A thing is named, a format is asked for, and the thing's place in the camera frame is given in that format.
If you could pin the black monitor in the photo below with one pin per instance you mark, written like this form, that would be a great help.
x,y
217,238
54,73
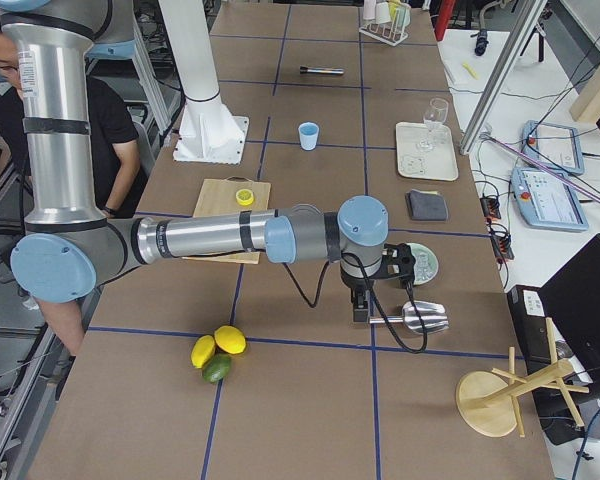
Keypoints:
x,y
571,297

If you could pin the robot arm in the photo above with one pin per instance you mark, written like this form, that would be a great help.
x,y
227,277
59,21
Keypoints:
x,y
70,246

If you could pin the silver rod with claw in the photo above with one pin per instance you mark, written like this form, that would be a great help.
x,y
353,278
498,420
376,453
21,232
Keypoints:
x,y
534,163

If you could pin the yellow tool on desk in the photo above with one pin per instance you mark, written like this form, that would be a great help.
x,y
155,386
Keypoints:
x,y
470,70

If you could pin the wooden mug tree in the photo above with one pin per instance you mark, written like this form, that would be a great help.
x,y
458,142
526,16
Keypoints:
x,y
488,401

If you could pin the person in black shirt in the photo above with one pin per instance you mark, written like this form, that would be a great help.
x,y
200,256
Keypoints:
x,y
119,179

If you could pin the white cup rack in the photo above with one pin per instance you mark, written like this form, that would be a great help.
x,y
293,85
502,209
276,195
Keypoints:
x,y
386,21

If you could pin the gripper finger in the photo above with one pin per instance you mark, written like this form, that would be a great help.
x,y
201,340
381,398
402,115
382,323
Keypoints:
x,y
365,310
357,310

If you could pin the wine glass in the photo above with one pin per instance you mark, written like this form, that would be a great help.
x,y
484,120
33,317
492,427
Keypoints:
x,y
434,116

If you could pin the light blue cup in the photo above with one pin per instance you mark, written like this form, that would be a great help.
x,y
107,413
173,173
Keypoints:
x,y
308,135

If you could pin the teach pendant near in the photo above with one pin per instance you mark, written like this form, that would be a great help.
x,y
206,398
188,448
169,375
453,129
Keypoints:
x,y
545,202

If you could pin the grey folded cloth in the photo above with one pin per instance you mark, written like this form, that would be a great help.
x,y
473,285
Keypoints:
x,y
426,206

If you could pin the green bowl of ice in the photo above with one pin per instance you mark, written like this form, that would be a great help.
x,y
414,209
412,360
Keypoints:
x,y
426,263

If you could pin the steel muddler black tip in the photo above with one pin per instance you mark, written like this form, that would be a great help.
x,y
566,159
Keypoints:
x,y
327,71

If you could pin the green lime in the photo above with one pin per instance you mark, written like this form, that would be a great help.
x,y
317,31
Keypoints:
x,y
217,368

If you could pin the wooden cutting board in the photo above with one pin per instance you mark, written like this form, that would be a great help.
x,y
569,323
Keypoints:
x,y
219,197

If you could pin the yellow lemon near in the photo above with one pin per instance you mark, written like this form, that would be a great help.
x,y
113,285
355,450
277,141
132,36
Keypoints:
x,y
203,350

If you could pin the yellow lemon far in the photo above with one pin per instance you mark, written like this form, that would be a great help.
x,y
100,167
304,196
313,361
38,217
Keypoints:
x,y
230,339

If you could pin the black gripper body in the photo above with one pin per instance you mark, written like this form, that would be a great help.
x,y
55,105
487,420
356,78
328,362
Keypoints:
x,y
358,283

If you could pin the teach pendant far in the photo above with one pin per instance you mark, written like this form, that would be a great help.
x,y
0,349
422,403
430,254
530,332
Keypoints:
x,y
554,145

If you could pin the teach pendant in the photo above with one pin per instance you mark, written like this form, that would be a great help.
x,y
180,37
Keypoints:
x,y
554,145
545,202

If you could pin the cream bear tray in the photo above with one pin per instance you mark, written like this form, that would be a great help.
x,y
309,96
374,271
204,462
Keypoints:
x,y
413,162

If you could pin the aluminium frame post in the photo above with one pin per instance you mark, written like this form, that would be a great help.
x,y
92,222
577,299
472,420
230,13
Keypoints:
x,y
527,19

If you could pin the steel ice scoop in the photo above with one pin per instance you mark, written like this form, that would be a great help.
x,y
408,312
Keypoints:
x,y
422,315

